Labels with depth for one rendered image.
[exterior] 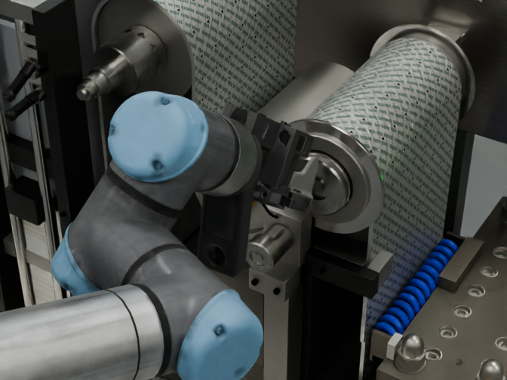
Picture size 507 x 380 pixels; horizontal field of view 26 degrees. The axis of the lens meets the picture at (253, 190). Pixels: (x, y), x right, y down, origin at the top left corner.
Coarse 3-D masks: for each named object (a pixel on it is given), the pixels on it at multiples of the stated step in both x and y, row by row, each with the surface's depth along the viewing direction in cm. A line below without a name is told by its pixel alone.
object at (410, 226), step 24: (432, 168) 136; (408, 192) 131; (432, 192) 140; (384, 216) 126; (408, 216) 134; (432, 216) 143; (384, 240) 129; (408, 240) 137; (432, 240) 147; (408, 264) 141; (384, 288) 135; (384, 312) 138; (360, 336) 134
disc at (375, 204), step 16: (304, 128) 121; (320, 128) 120; (336, 128) 118; (352, 144) 118; (368, 160) 118; (368, 176) 120; (384, 192) 120; (368, 208) 122; (320, 224) 127; (336, 224) 126; (352, 224) 125; (368, 224) 123
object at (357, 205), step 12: (312, 144) 121; (324, 144) 120; (336, 144) 119; (336, 156) 120; (348, 156) 119; (348, 168) 120; (360, 168) 119; (360, 180) 120; (360, 192) 121; (348, 204) 123; (360, 204) 122; (324, 216) 126; (336, 216) 125; (348, 216) 124
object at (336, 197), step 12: (300, 156) 122; (324, 156) 120; (300, 168) 122; (324, 168) 120; (336, 168) 120; (324, 180) 121; (336, 180) 120; (348, 180) 120; (312, 192) 123; (324, 192) 122; (336, 192) 121; (348, 192) 121; (312, 204) 124; (324, 204) 123; (336, 204) 122
